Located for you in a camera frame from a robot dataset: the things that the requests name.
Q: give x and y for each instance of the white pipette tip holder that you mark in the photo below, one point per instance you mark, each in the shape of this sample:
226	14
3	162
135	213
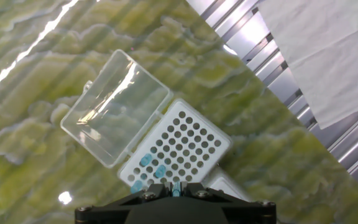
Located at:
225	186
179	106

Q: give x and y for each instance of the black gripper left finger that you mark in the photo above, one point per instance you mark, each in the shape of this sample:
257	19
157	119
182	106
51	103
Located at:
158	189

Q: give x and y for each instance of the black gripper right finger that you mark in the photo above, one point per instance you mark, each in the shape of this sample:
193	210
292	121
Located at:
194	189

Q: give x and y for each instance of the white paper sheet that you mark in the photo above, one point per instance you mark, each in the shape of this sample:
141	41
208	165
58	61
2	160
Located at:
322	62

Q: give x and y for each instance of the green marble pattern mat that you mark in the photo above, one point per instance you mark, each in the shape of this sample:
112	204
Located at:
26	140

